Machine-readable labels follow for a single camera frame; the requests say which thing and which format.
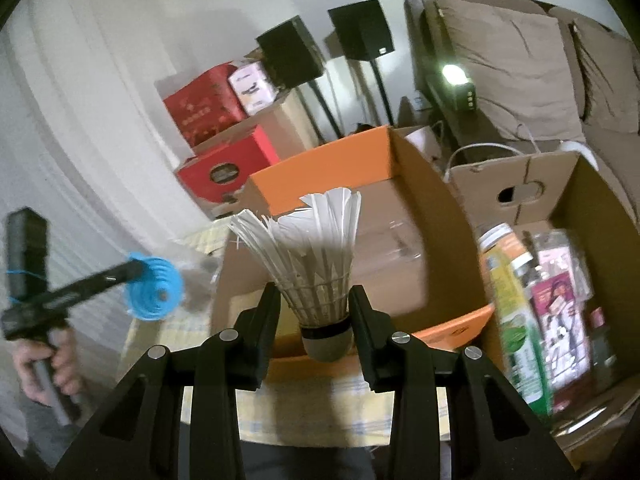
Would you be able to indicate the pink printed packet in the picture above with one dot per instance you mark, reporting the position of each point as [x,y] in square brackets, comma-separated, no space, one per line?
[557,320]

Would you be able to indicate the plain brown cardboard box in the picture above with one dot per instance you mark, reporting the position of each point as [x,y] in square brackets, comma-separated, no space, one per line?
[285,127]

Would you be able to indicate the black speaker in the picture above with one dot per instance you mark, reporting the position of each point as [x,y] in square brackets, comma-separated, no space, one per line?
[290,52]
[361,30]

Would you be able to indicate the blue plastic funnel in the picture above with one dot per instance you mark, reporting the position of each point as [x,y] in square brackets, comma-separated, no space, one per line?
[156,290]

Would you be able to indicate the white paper bag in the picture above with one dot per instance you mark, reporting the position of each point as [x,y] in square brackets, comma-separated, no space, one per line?
[425,142]

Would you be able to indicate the green label bottle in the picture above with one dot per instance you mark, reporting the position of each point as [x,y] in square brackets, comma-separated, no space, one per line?
[520,330]

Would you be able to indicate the red gift box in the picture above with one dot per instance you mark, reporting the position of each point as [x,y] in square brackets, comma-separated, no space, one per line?
[200,105]

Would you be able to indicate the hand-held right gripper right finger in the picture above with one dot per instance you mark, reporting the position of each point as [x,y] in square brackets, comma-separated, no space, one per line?
[362,332]

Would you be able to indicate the dark glass bottle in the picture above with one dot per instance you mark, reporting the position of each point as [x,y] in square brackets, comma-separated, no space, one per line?
[602,350]

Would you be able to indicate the person's left hand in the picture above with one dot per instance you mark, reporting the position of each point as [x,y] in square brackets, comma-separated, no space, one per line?
[62,365]

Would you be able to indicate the orange cardboard box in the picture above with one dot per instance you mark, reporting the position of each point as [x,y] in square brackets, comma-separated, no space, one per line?
[395,240]

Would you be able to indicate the open brown cardboard box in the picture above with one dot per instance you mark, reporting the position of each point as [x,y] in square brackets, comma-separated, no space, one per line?
[585,195]

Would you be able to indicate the small white box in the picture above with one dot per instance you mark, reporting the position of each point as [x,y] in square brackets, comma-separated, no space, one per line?
[252,87]

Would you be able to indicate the red printed paper bag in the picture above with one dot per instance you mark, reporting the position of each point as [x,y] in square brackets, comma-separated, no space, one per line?
[227,170]

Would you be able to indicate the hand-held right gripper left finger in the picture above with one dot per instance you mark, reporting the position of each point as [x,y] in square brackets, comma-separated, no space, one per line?
[262,332]

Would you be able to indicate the brown sofa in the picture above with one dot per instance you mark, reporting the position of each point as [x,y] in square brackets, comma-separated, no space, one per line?
[615,155]

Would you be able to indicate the brown sofa cushion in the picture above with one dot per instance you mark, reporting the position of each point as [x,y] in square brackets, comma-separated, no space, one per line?
[607,70]
[510,60]

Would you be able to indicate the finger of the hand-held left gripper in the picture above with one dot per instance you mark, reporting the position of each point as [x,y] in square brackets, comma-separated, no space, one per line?
[105,276]

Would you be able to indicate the black speaker stand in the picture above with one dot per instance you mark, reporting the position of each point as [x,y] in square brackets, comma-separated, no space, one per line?
[322,110]
[381,92]

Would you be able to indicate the black lamp with light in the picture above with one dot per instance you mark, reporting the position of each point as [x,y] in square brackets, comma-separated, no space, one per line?
[457,82]

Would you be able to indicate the white feather shuttlecock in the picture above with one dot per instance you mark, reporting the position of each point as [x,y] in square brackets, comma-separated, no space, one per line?
[310,260]

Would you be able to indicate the yellow plaid tablecloth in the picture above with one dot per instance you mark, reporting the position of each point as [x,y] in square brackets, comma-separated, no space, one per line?
[310,410]

